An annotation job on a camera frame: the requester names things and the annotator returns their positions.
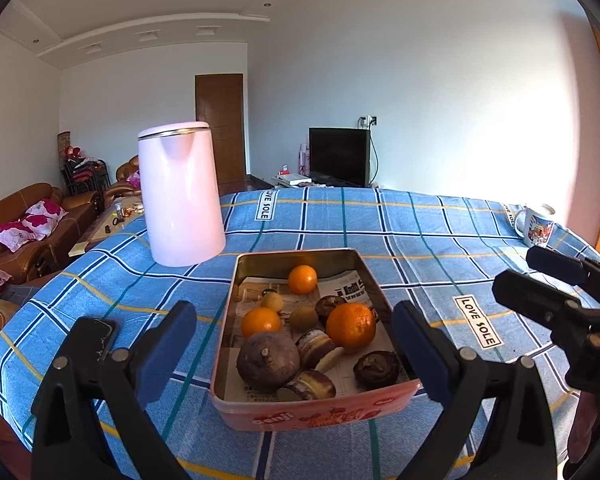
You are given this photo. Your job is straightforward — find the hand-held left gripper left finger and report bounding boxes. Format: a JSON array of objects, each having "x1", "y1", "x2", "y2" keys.
[{"x1": 30, "y1": 300, "x2": 198, "y2": 480}]

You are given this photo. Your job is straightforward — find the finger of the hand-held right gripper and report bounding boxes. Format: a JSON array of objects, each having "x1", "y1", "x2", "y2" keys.
[
  {"x1": 492, "y1": 269, "x2": 600, "y2": 352},
  {"x1": 526, "y1": 245, "x2": 600, "y2": 307}
]

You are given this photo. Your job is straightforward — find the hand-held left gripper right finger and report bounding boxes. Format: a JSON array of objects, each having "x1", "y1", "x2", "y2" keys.
[{"x1": 392, "y1": 300, "x2": 561, "y2": 480}]

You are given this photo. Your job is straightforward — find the wrinkled dark passion fruit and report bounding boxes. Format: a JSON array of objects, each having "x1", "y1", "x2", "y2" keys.
[
  {"x1": 314, "y1": 295, "x2": 348, "y2": 324},
  {"x1": 354, "y1": 351, "x2": 400, "y2": 389}
]

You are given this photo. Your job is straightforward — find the large orange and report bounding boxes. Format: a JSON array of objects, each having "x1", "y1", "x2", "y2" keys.
[{"x1": 326, "y1": 303, "x2": 377, "y2": 353}]

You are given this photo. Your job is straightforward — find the cream-coloured fruit piece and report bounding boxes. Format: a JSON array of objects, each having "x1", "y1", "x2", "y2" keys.
[{"x1": 316, "y1": 346, "x2": 345, "y2": 372}]

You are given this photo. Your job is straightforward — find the medium orange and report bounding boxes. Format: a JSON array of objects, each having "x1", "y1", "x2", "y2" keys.
[{"x1": 241, "y1": 307, "x2": 282, "y2": 339}]

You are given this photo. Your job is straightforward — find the large dark round fruit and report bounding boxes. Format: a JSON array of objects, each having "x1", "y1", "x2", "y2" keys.
[{"x1": 236, "y1": 332, "x2": 301, "y2": 388}]

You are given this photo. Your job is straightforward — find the brown kiwi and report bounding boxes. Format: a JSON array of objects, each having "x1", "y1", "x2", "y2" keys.
[{"x1": 289, "y1": 306, "x2": 320, "y2": 332}]

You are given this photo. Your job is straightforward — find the pink metal tin box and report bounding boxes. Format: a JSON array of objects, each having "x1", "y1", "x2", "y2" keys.
[{"x1": 211, "y1": 248, "x2": 423, "y2": 432}]

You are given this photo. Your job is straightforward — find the small orange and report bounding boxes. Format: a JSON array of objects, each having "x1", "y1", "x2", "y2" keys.
[{"x1": 287, "y1": 265, "x2": 318, "y2": 295}]

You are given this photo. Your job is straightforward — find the white printed mug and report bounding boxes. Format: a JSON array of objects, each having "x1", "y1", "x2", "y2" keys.
[{"x1": 514, "y1": 204, "x2": 557, "y2": 247}]

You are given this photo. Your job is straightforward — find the black smartphone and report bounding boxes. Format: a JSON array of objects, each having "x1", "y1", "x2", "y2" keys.
[{"x1": 72, "y1": 316, "x2": 120, "y2": 363}]

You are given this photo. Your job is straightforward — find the newspaper lining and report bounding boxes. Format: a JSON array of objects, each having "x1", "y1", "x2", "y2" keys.
[{"x1": 230, "y1": 270, "x2": 411, "y2": 403}]

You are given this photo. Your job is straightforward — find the blue plaid tablecloth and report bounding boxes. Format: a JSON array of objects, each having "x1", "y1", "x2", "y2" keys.
[{"x1": 0, "y1": 187, "x2": 600, "y2": 480}]

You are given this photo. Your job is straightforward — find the wooden coffee table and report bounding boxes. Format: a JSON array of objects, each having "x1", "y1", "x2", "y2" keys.
[{"x1": 70, "y1": 197, "x2": 148, "y2": 259}]

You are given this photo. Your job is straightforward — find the pink electric kettle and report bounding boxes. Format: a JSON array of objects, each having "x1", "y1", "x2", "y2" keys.
[{"x1": 138, "y1": 121, "x2": 226, "y2": 267}]

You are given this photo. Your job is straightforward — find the brown leather sofa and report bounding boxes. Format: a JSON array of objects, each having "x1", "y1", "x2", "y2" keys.
[{"x1": 0, "y1": 183, "x2": 106, "y2": 288}]

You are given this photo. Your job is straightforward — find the brown leather armchair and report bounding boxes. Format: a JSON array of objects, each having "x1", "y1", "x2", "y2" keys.
[{"x1": 102, "y1": 155, "x2": 143, "y2": 202}]

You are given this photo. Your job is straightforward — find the white flat box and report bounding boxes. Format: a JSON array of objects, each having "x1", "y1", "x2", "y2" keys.
[{"x1": 272, "y1": 172, "x2": 313, "y2": 189}]

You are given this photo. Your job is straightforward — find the black television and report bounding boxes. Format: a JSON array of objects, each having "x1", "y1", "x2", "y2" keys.
[{"x1": 308, "y1": 127, "x2": 372, "y2": 189}]

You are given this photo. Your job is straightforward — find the dark brown wooden door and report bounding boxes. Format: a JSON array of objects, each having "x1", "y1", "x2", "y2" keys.
[{"x1": 195, "y1": 74, "x2": 245, "y2": 196}]

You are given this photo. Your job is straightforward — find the black power cable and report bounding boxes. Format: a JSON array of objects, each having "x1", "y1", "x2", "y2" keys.
[{"x1": 369, "y1": 127, "x2": 380, "y2": 187}]

